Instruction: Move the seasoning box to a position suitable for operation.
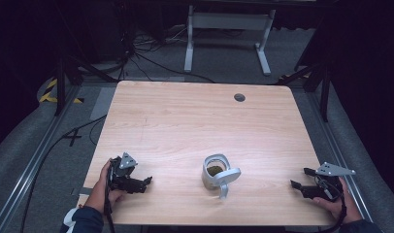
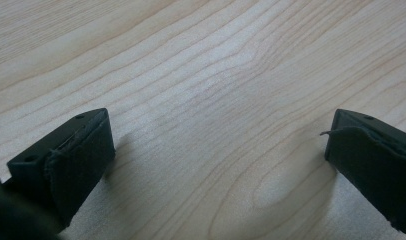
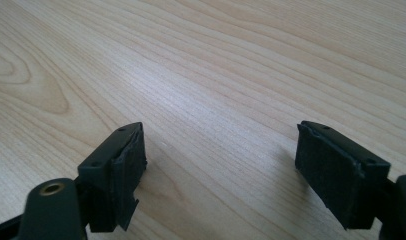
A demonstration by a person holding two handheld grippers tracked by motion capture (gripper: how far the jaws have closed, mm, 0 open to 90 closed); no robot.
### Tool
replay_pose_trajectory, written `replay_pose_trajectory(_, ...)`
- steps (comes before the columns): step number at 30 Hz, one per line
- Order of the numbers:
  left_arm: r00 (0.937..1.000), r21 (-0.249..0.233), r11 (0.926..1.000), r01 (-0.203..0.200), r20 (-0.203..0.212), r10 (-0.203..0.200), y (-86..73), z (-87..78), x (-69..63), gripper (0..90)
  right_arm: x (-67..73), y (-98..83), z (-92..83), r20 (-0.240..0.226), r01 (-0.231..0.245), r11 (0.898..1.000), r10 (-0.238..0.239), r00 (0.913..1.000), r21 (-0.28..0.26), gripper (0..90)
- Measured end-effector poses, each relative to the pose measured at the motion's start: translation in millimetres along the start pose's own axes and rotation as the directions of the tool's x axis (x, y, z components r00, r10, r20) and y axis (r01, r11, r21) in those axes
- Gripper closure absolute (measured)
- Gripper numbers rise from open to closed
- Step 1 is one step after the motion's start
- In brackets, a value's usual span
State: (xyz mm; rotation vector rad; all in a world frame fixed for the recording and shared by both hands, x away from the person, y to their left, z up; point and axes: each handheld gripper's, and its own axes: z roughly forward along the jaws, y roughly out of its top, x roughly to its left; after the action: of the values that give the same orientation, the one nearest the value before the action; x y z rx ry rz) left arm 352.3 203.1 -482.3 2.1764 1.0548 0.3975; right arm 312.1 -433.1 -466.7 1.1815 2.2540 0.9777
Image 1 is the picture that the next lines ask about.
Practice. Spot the black metal stand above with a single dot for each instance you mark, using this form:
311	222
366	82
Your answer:
60	84
324	90

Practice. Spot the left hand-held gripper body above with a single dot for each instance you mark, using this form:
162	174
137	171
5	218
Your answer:
122	181

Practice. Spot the person's right hand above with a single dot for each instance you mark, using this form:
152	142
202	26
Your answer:
348	208

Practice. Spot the person's left hand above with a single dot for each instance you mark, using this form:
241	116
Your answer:
99	194

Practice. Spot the grey floor tape patch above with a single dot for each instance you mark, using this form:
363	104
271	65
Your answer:
103	103

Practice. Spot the dried green tea leaves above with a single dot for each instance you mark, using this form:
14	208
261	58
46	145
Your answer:
214	170

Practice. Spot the white metal stand frame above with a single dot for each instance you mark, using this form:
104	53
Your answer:
229	21

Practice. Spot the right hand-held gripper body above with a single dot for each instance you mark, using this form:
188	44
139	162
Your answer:
324	191

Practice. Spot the grey jar with lid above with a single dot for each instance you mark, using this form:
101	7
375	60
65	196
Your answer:
208	181

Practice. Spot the grey metal floor rail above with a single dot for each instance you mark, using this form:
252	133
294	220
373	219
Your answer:
26	171
339	152

